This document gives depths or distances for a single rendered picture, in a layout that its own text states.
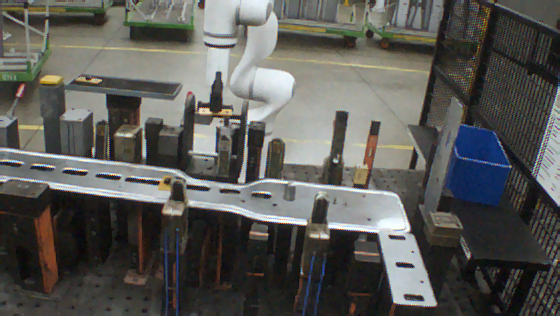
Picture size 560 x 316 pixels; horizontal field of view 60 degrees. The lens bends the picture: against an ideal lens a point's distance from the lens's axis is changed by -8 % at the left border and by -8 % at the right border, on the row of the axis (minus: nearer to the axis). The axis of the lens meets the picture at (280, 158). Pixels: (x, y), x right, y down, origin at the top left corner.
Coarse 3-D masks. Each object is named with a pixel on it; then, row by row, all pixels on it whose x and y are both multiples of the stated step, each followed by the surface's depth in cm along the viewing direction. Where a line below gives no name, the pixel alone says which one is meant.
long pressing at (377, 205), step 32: (0, 160) 143; (32, 160) 146; (64, 160) 148; (96, 160) 150; (96, 192) 135; (128, 192) 136; (160, 192) 138; (192, 192) 140; (256, 192) 145; (352, 192) 151; (384, 192) 152; (288, 224) 133; (352, 224) 134; (384, 224) 136
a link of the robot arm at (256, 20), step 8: (248, 0) 116; (256, 0) 116; (264, 0) 117; (272, 0) 121; (240, 8) 117; (248, 8) 116; (256, 8) 116; (264, 8) 117; (272, 8) 122; (240, 16) 118; (248, 16) 117; (256, 16) 117; (264, 16) 117; (248, 24) 119; (256, 24) 119; (264, 24) 120
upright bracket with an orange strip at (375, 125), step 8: (376, 128) 150; (368, 136) 152; (376, 136) 151; (368, 144) 152; (376, 144) 152; (368, 152) 153; (368, 160) 154; (368, 168) 155; (368, 176) 156; (368, 184) 158; (352, 240) 166
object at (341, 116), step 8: (336, 112) 149; (344, 112) 149; (336, 120) 149; (344, 120) 147; (336, 128) 150; (344, 128) 150; (336, 136) 152; (344, 136) 151; (336, 144) 152; (336, 152) 153
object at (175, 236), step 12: (168, 204) 125; (180, 204) 125; (168, 216) 122; (180, 216) 122; (168, 228) 123; (180, 228) 123; (168, 240) 125; (180, 240) 125; (168, 252) 127; (180, 252) 127; (168, 264) 129; (180, 264) 129; (168, 276) 131; (180, 276) 131; (168, 288) 132; (180, 288) 133; (168, 300) 133; (180, 300) 133; (168, 312) 135; (180, 312) 135
